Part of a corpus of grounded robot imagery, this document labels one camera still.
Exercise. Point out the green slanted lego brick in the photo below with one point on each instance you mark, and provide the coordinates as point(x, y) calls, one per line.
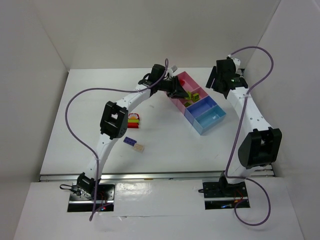
point(189, 96)

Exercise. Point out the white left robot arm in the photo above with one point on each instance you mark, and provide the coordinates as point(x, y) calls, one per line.
point(114, 120)

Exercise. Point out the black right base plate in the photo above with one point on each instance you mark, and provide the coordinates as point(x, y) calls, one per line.
point(217, 198)

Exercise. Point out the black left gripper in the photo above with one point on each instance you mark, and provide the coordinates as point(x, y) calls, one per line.
point(173, 87)

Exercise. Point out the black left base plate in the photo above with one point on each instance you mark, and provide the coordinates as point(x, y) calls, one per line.
point(80, 202)

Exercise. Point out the dark blue container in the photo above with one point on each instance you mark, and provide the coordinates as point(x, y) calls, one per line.
point(198, 108)

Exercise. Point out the green square lego brick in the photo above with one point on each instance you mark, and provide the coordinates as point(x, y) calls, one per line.
point(195, 97)

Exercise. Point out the aluminium front rail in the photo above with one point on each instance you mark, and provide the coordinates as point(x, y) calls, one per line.
point(136, 176)

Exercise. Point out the purple flat lego brick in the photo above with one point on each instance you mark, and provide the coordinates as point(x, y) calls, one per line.
point(129, 141)

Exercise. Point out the pink near container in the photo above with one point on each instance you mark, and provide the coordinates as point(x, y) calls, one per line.
point(179, 102)

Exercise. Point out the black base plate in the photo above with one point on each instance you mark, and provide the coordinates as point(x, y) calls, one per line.
point(80, 202)
point(217, 198)

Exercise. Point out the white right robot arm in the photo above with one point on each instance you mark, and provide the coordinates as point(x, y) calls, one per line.
point(235, 173)

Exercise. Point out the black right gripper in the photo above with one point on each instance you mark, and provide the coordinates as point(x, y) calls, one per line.
point(212, 77)

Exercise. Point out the beige flat lego brick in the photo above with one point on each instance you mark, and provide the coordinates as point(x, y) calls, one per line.
point(138, 147)

